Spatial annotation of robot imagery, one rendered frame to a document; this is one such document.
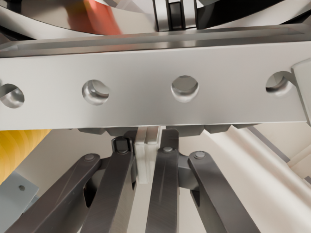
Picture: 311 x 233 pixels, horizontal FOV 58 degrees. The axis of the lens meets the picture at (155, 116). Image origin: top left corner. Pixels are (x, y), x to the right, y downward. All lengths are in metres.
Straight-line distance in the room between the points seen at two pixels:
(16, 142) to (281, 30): 0.22
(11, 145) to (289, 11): 0.25
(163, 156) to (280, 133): 4.43
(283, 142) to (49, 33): 4.52
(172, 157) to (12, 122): 0.09
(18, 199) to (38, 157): 0.44
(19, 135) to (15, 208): 0.37
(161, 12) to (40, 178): 0.86
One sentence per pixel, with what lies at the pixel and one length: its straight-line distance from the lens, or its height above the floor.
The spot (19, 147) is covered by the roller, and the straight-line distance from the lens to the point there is 0.28.
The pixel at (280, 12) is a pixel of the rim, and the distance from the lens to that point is 0.23.
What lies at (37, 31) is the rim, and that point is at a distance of 0.24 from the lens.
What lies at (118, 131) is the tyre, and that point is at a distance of 0.25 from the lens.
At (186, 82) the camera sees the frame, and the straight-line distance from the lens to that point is 0.18.
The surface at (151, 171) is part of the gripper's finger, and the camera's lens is 0.18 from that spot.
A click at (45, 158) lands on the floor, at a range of 1.09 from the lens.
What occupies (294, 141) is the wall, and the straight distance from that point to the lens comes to 4.72.
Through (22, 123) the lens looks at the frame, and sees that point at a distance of 0.17.
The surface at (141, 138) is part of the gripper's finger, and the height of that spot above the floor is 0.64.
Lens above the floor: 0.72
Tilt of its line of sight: 21 degrees down
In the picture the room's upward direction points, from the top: 44 degrees clockwise
